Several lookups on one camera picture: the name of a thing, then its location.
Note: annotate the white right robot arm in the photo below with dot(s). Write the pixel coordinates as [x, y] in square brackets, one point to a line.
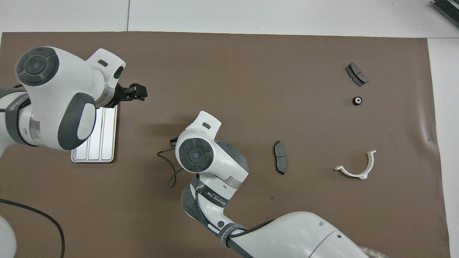
[215, 157]

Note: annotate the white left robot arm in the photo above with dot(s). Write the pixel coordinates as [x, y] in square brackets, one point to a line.
[57, 93]

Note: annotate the dark grey brake pad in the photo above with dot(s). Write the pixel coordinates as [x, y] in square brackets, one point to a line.
[280, 159]
[356, 74]

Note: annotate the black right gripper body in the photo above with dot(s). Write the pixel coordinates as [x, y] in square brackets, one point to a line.
[174, 142]

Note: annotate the black bearing gear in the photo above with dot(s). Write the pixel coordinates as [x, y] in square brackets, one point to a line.
[357, 100]

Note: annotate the dark ribbed metal device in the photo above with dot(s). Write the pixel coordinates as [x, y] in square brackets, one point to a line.
[450, 9]

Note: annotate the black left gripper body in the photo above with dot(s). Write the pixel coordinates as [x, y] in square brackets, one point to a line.
[123, 95]

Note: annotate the silver metal compartment tray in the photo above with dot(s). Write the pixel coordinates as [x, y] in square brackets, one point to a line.
[104, 143]

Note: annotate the large brown table mat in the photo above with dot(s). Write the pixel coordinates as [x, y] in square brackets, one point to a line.
[229, 71]

